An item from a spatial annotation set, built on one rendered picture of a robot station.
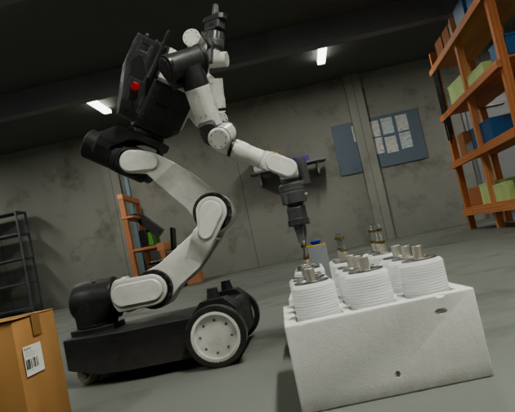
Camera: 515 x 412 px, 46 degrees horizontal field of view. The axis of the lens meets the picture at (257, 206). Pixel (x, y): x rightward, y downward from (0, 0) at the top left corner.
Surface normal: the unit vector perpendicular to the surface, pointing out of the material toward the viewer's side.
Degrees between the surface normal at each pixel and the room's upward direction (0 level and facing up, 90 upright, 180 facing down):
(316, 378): 90
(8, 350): 89
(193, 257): 112
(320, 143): 90
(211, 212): 90
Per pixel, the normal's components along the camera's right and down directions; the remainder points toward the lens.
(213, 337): -0.07, -0.05
